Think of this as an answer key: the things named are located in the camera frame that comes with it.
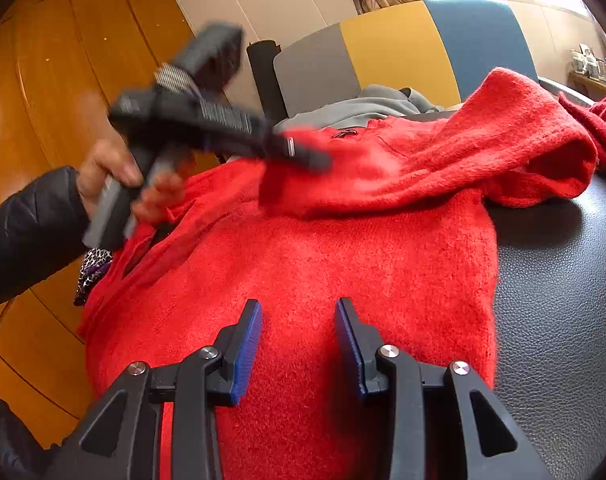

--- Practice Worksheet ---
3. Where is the grey garment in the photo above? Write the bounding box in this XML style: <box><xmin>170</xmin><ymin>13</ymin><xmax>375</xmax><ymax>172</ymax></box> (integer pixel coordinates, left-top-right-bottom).
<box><xmin>273</xmin><ymin>85</ymin><xmax>445</xmax><ymax>131</ymax></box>

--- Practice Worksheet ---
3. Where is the person's left hand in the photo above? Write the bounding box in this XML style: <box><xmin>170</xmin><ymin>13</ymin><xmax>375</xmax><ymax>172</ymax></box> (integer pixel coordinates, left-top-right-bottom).
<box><xmin>77</xmin><ymin>139</ymin><xmax>186</xmax><ymax>225</ymax></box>

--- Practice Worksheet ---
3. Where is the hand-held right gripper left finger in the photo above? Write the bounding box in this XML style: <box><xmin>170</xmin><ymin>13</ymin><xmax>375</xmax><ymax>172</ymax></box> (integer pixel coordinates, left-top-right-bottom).
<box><xmin>43</xmin><ymin>299</ymin><xmax>264</xmax><ymax>480</ymax></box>

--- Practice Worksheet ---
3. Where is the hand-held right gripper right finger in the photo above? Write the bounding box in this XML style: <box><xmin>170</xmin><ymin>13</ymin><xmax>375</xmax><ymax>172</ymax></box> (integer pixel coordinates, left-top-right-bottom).
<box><xmin>334</xmin><ymin>297</ymin><xmax>554</xmax><ymax>480</ymax></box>

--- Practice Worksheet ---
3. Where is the person's dark clothing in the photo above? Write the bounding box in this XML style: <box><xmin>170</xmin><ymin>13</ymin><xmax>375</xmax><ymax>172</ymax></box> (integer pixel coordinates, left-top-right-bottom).
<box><xmin>0</xmin><ymin>389</ymin><xmax>88</xmax><ymax>480</ymax></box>

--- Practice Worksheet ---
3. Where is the cluttered wooden shelf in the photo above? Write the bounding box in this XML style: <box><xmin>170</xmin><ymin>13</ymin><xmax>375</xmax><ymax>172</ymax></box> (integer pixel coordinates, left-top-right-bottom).
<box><xmin>567</xmin><ymin>44</ymin><xmax>606</xmax><ymax>97</ymax></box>

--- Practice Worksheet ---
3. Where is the red knit sweater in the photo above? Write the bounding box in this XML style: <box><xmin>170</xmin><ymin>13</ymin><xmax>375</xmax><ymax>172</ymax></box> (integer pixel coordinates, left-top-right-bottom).
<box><xmin>77</xmin><ymin>66</ymin><xmax>599</xmax><ymax>480</ymax></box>

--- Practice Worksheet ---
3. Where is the leopard print cloth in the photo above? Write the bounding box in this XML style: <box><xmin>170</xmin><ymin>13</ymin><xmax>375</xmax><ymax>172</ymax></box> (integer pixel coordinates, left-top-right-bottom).
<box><xmin>73</xmin><ymin>246</ymin><xmax>114</xmax><ymax>307</ymax></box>

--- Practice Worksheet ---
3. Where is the red knit garment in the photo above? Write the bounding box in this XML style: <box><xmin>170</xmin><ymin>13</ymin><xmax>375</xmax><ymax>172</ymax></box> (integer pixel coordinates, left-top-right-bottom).
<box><xmin>558</xmin><ymin>94</ymin><xmax>606</xmax><ymax>182</ymax></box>

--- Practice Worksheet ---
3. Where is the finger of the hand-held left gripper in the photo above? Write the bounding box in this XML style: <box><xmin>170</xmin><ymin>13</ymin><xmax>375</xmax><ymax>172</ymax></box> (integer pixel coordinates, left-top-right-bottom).
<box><xmin>269</xmin><ymin>129</ymin><xmax>334</xmax><ymax>174</ymax></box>

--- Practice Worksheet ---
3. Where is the grey yellow blue chair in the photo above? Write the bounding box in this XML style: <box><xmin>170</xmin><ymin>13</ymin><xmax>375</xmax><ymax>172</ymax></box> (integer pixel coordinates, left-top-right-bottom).
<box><xmin>247</xmin><ymin>0</ymin><xmax>595</xmax><ymax>126</ymax></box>

